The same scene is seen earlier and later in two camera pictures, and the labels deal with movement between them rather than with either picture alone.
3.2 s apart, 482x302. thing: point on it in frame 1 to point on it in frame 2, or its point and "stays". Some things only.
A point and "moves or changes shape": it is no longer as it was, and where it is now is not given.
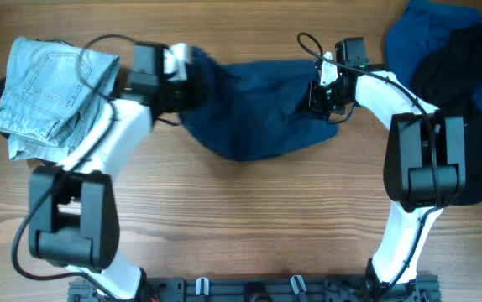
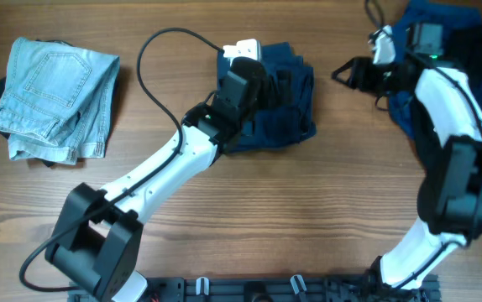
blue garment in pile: (416, 28) stays
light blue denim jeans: (54, 92) stays
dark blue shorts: (254, 109) moves or changes shape
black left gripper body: (178, 93) to (269, 96)
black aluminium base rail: (262, 288) stays
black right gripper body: (325, 99) to (379, 79)
